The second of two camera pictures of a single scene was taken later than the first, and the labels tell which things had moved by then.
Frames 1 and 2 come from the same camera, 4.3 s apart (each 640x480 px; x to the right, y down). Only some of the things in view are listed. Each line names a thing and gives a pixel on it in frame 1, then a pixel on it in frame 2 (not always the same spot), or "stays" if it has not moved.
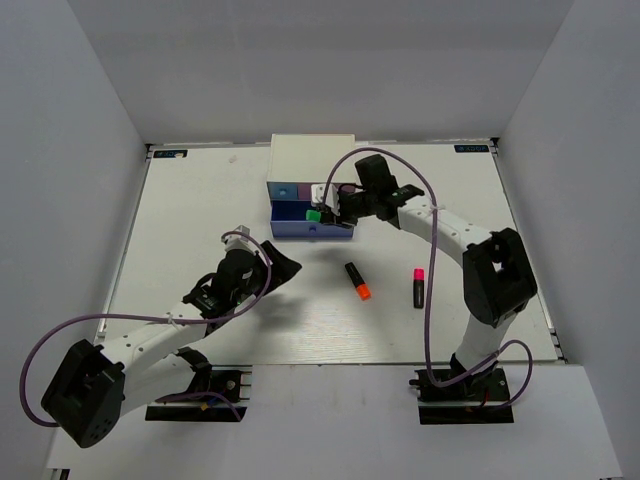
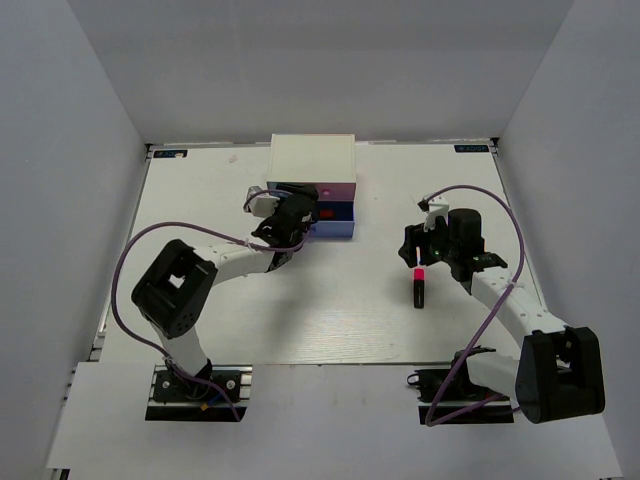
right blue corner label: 471,148 stays
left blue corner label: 170,153 stays
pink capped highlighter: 418,287 stays
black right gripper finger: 282,268 → 300,193
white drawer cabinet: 311,158 stays
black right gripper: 343,218 → 416,237
